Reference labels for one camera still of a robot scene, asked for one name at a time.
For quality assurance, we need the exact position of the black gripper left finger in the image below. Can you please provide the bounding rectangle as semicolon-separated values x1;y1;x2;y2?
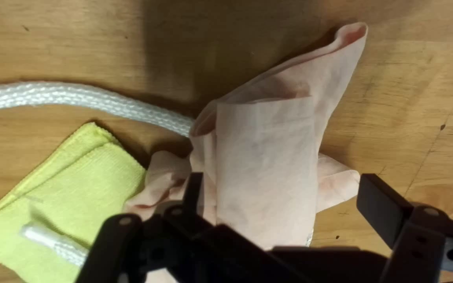
183;174;205;216

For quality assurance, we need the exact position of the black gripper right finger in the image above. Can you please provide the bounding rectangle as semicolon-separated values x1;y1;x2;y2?
357;174;414;248

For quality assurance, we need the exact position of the pale peach cloth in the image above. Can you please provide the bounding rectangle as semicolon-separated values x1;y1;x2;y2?
125;23;368;251

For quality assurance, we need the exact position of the yellow cloth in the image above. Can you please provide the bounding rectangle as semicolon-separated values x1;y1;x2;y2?
0;123;145;283

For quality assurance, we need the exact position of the white rope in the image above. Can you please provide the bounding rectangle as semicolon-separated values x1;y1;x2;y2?
0;81;197;270

